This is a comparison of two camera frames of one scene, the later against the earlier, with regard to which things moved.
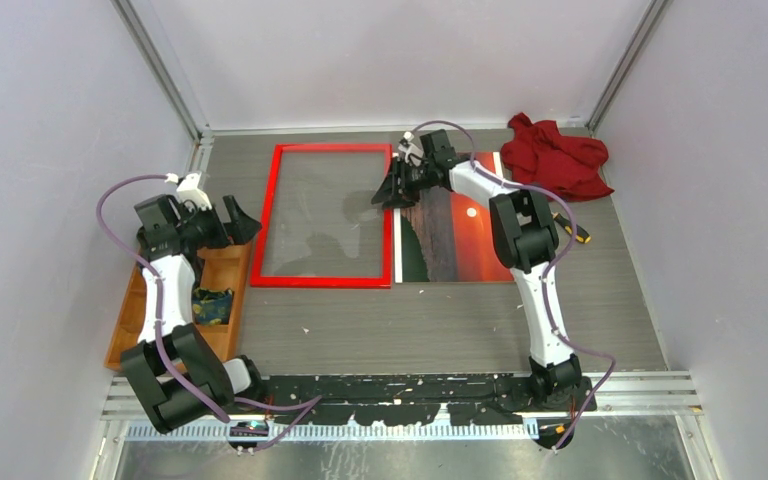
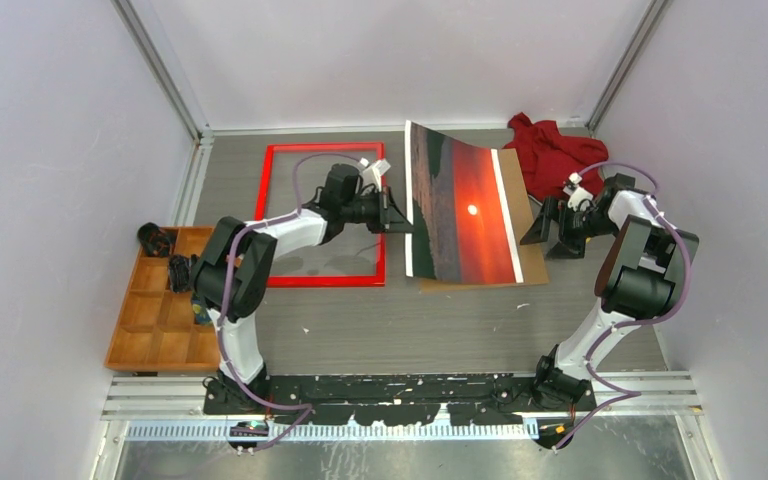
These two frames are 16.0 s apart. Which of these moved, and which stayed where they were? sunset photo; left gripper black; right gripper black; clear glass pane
Moved: left gripper black; right gripper black
Stayed: sunset photo; clear glass pane
